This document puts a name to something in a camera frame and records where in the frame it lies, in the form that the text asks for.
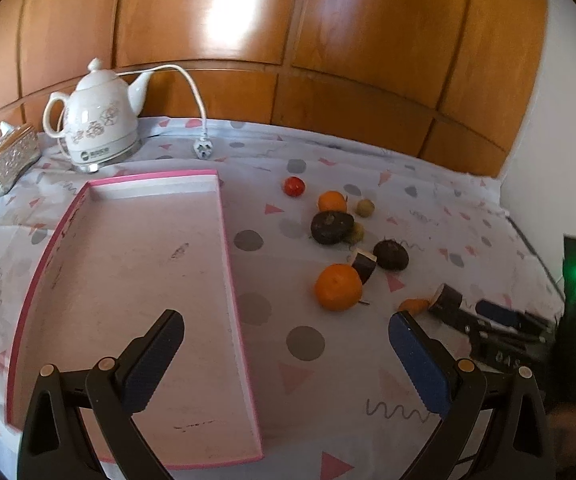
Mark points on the cut eggplant piece large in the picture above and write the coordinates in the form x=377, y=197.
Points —
x=446, y=298

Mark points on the wooden wall cabinet panels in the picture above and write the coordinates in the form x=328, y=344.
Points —
x=448, y=81

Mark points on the pink rimmed shallow tray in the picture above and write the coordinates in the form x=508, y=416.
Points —
x=127, y=249

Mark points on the small orange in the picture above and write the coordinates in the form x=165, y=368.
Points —
x=332, y=201

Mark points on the patterned white tablecloth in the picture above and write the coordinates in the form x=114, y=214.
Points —
x=332, y=399

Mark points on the yellow-green longan near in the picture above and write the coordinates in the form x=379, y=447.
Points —
x=356, y=235

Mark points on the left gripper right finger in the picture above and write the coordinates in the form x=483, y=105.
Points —
x=516, y=444

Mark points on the large orange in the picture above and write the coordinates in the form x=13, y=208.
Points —
x=338, y=288

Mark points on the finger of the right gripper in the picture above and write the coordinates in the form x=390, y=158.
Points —
x=455, y=317
x=524, y=323

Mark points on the small orange carrot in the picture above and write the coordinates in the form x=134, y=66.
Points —
x=414, y=306

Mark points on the red tomato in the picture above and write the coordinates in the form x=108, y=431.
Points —
x=293, y=187

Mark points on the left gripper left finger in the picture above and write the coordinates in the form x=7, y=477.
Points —
x=55, y=442

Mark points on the dark wrinkled passion fruit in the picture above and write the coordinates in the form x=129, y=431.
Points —
x=331, y=227

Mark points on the cut eggplant piece small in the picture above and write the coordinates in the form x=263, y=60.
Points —
x=364, y=263

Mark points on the dark round mangosteen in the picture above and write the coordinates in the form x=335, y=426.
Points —
x=391, y=256

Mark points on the yellow-green longan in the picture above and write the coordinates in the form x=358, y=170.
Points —
x=365, y=208
x=356, y=235

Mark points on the white ceramic electric kettle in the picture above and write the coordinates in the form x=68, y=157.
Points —
x=98, y=121

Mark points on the silver ornate tissue box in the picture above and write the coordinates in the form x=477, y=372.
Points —
x=19, y=149

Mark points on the yellow-green longan far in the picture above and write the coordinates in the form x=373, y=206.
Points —
x=365, y=208

